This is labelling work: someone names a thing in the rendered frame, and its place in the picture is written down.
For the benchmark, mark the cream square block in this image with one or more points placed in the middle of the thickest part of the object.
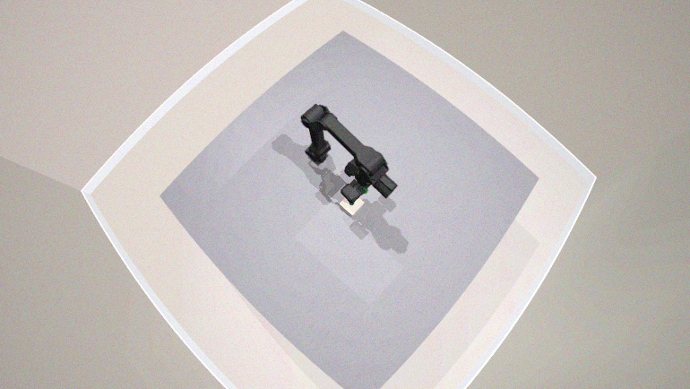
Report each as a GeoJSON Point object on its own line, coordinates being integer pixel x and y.
{"type": "Point", "coordinates": [351, 209]}

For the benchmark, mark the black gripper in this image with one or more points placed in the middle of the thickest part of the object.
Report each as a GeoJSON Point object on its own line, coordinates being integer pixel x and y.
{"type": "Point", "coordinates": [353, 190]}

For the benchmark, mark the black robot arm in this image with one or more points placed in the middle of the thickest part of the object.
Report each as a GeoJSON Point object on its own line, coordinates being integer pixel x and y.
{"type": "Point", "coordinates": [369, 162]}

